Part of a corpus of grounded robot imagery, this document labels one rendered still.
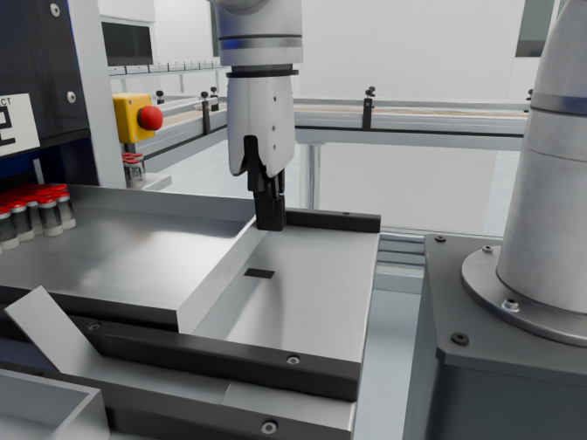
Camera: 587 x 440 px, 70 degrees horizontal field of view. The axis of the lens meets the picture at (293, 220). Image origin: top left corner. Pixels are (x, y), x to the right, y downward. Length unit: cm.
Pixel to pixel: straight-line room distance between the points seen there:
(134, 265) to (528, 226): 39
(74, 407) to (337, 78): 172
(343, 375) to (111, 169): 50
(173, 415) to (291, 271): 22
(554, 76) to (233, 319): 34
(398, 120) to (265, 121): 89
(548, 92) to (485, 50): 147
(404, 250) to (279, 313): 106
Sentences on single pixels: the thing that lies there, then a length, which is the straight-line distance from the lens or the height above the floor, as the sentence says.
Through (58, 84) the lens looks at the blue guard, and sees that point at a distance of 61.
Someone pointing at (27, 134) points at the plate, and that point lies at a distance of 57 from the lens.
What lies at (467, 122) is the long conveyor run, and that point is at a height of 92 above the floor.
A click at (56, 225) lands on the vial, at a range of 59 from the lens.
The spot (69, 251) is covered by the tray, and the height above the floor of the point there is 88.
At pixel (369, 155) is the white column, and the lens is 192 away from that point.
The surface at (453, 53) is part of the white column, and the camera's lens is 188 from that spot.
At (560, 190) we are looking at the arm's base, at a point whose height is 98.
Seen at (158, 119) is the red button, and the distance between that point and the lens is 72.
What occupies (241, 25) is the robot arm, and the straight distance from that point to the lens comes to 42.
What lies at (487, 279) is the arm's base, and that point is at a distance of 49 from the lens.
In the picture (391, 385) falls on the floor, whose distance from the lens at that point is 163.
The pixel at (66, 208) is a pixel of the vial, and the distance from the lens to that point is 60.
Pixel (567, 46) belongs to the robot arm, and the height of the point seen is 110.
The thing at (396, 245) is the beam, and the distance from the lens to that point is 140.
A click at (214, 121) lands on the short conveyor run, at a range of 127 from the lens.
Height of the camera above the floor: 109
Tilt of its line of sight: 22 degrees down
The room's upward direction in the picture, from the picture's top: straight up
